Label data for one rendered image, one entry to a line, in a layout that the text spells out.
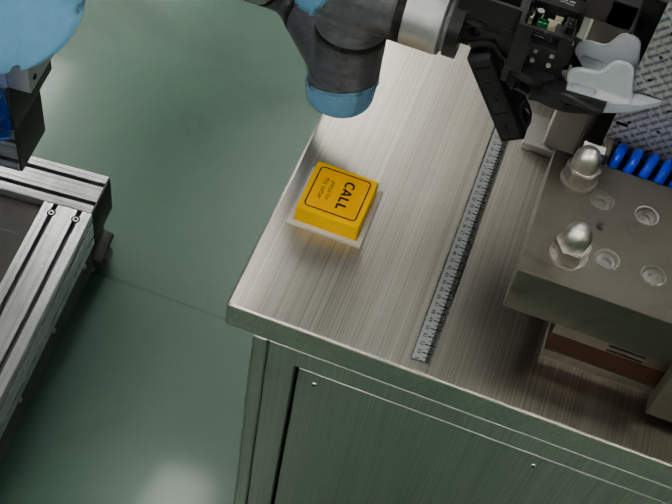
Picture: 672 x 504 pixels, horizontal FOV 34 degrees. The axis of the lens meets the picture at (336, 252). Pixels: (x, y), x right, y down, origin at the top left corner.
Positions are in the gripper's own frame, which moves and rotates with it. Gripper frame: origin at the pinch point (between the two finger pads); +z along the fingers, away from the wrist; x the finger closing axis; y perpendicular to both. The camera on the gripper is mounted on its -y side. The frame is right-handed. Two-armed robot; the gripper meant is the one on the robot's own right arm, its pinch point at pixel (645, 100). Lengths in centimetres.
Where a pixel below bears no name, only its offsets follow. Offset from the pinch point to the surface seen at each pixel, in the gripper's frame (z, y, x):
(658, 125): 2.1, -2.2, -0.3
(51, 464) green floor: -66, -109, -14
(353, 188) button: -24.7, -16.6, -8.6
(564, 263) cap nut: -2.6, -5.4, -18.0
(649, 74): -0.8, 3.4, -0.3
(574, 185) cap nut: -3.7, -5.4, -8.5
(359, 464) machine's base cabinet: -15, -43, -26
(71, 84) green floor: -105, -109, 69
